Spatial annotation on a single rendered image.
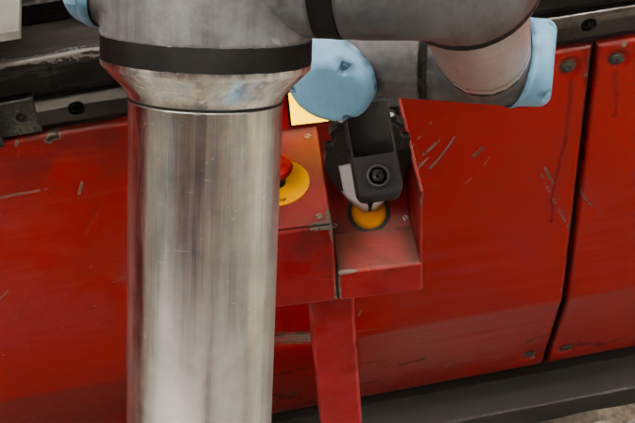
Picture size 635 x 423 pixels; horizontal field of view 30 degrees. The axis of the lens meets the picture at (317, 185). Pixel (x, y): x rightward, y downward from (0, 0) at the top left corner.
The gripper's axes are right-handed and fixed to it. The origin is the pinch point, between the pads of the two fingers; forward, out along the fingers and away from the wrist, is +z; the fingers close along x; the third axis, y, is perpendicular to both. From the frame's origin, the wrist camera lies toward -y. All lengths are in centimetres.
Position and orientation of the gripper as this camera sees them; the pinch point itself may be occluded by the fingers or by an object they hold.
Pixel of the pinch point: (369, 207)
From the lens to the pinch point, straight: 129.1
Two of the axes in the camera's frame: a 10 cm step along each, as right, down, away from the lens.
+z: 0.6, 6.7, 7.4
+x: -9.9, 1.2, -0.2
